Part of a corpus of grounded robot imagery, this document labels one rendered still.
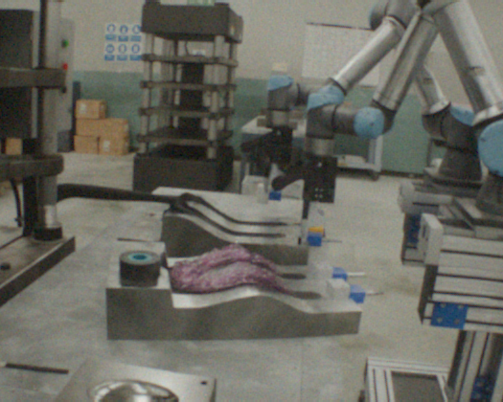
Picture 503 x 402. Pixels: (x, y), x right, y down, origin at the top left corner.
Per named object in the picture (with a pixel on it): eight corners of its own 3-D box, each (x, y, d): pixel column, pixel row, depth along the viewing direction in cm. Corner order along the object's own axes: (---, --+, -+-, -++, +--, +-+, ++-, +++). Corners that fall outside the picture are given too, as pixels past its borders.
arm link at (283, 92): (299, 77, 152) (272, 74, 150) (296, 112, 154) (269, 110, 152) (290, 76, 159) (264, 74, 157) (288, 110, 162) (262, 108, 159)
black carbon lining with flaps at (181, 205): (287, 230, 148) (290, 197, 146) (285, 247, 132) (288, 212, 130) (169, 217, 151) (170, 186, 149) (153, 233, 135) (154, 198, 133)
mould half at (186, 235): (306, 248, 155) (310, 204, 152) (305, 279, 130) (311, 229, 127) (145, 231, 159) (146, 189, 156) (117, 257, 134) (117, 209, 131)
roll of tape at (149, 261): (134, 285, 91) (134, 267, 90) (111, 271, 96) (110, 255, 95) (169, 276, 97) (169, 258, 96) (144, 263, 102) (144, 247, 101)
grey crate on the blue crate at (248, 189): (308, 196, 496) (309, 181, 493) (308, 207, 456) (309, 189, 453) (244, 190, 501) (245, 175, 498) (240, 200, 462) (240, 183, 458)
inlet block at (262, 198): (298, 204, 165) (300, 187, 164) (298, 208, 160) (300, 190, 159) (257, 199, 166) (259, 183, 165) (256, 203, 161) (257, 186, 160)
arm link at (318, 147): (305, 138, 125) (305, 134, 133) (303, 156, 126) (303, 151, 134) (334, 141, 124) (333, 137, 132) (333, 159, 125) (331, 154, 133)
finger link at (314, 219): (323, 240, 128) (327, 203, 128) (299, 238, 128) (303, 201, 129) (322, 240, 131) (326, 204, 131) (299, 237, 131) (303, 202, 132)
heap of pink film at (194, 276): (280, 269, 119) (283, 237, 118) (301, 301, 103) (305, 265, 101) (167, 269, 114) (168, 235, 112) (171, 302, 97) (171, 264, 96)
